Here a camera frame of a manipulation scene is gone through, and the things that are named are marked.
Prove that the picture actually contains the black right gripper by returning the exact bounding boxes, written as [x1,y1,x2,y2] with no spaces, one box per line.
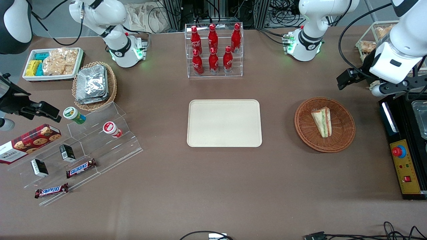
[0,73,62,123]

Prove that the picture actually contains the black control box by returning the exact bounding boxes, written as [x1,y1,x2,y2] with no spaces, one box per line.
[378,93,427,201]

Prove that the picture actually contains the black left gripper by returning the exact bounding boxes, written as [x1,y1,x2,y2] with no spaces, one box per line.
[336,52,379,90]

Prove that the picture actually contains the beige cloth bag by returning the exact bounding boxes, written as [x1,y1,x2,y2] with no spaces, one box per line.
[125,3,168,34]

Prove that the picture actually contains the aluminium frame structure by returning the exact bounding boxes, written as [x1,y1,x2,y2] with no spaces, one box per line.
[159,0,271,31]

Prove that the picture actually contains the red lidded cup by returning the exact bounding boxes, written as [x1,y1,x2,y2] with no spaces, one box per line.
[102,121,123,138]

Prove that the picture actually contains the white rectangular snack tray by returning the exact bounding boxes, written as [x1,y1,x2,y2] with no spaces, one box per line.
[22,47,84,82]

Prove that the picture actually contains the brown wicker basket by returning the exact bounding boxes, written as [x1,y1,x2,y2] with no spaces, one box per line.
[294,97,356,153]

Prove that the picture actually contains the light wicker basket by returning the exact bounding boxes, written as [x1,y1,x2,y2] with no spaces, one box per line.
[72,61,117,112]

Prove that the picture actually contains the red Walkers cookie box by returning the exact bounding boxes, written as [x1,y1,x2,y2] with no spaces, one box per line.
[0,124,62,165]

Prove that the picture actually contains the clear acrylic bottle rack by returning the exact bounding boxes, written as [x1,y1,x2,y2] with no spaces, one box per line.
[184,23,244,78]

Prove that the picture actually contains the stack of silver foil packs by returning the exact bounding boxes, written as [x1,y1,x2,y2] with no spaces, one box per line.
[75,65,109,105]

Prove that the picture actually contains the beige plastic tray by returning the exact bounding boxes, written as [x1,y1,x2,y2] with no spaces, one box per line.
[187,99,263,148]

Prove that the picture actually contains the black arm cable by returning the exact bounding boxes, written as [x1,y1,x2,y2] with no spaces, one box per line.
[31,0,84,47]
[338,3,395,80]

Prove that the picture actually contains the clear bag of pastry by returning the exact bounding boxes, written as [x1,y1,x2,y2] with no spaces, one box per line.
[359,40,378,53]
[375,25,397,41]

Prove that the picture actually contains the yellow snack pack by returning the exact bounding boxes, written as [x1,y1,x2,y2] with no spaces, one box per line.
[25,60,42,77]

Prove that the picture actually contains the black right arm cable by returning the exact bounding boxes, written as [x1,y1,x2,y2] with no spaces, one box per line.
[31,0,84,47]

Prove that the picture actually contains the clear plastic container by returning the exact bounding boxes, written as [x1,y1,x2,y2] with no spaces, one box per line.
[411,100,427,140]

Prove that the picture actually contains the black cable bundle with plug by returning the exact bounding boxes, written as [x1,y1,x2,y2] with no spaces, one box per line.
[302,221,427,240]

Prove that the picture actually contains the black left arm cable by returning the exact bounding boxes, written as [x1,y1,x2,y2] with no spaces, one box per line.
[338,3,395,80]

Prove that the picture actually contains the small black box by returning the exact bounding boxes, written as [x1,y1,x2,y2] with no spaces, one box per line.
[30,159,49,178]
[59,144,76,163]

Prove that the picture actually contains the clear acrylic stepped display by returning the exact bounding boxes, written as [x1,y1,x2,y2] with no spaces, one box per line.
[7,102,144,207]

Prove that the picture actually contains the clear bag of crackers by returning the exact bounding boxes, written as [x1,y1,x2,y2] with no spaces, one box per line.
[42,47,79,76]

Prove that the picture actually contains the Snickers chocolate bar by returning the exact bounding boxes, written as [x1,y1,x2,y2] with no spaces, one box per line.
[65,158,97,179]
[34,183,69,199]

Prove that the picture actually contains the black looped cable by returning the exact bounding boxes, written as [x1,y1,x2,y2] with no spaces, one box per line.
[179,230,235,240]

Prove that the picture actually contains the red Coca-Cola bottle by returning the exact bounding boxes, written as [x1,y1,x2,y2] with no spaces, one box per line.
[223,46,234,74]
[192,49,204,76]
[231,23,242,53]
[208,48,220,75]
[190,26,202,54]
[207,24,219,53]

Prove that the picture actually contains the triangle sandwich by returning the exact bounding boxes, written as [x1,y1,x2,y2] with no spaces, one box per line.
[311,107,333,138]

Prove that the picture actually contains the green lidded cup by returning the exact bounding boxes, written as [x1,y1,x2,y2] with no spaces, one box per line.
[63,107,86,125]

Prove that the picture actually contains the black base cables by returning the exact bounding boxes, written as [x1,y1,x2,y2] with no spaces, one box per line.
[256,27,291,46]

